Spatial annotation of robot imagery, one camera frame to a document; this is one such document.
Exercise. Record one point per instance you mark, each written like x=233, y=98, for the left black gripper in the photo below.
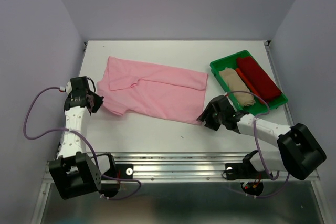
x=98, y=102

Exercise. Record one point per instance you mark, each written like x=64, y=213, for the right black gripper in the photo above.
x=209, y=122

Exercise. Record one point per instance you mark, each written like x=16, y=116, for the pink t-shirt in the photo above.
x=159, y=91

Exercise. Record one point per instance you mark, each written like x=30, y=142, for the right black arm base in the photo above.
x=252, y=185

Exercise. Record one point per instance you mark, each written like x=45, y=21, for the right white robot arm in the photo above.
x=297, y=150

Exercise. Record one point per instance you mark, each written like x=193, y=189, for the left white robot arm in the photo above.
x=73, y=171

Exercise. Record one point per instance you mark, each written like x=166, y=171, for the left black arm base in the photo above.
x=115, y=172

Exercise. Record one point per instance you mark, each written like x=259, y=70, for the rolled beige t-shirt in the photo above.
x=235, y=83

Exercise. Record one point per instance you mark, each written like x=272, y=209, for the green plastic tray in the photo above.
x=231, y=62

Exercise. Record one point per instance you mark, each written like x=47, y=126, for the rolled red t-shirt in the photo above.
x=259, y=79

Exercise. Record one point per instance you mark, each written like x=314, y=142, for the aluminium rail frame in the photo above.
x=180, y=165

